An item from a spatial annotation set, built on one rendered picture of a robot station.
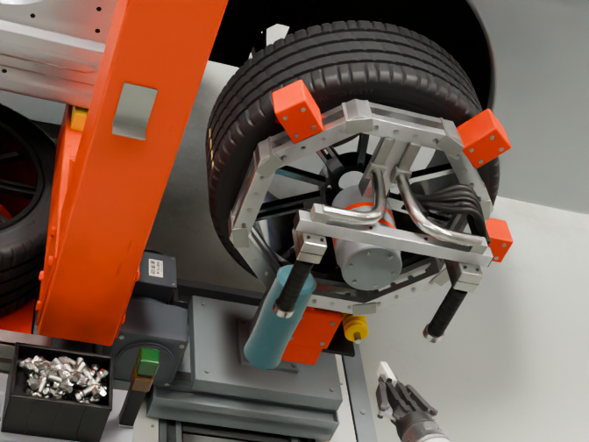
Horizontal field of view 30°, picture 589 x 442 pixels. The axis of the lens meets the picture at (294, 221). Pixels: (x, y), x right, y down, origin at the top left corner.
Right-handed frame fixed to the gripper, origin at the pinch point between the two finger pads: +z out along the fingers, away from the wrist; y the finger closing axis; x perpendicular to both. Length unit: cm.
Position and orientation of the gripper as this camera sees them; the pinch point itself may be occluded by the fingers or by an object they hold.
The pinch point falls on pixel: (386, 376)
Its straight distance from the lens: 231.3
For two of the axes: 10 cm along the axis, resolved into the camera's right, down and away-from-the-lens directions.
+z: -2.6, -4.5, 8.6
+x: -2.7, 8.8, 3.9
